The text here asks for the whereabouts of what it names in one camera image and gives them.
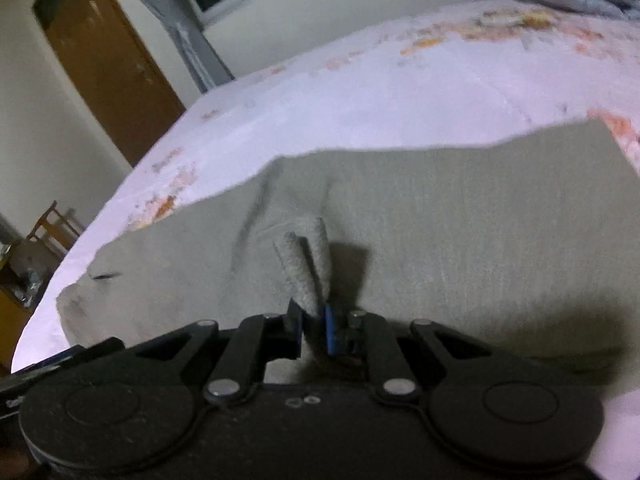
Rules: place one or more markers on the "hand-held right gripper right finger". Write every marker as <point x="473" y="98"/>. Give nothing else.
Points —
<point x="331" y="335"/>

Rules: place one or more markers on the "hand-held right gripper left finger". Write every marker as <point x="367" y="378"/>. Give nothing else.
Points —
<point x="295" y="327"/>

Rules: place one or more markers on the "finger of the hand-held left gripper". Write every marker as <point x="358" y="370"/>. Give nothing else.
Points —
<point x="75" y="356"/>

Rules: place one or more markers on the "grey pants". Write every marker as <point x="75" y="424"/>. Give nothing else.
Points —
<point x="450" y="235"/>

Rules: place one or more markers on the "crumpled plastic bag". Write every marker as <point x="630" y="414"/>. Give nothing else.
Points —
<point x="30" y="275"/>

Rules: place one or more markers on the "wooden chair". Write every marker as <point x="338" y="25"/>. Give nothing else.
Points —
<point x="52" y="232"/>

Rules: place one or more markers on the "bed with pink floral sheet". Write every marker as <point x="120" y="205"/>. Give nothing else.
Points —
<point x="375" y="95"/>

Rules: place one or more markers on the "brown wooden door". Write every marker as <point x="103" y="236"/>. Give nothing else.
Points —
<point x="110" y="70"/>

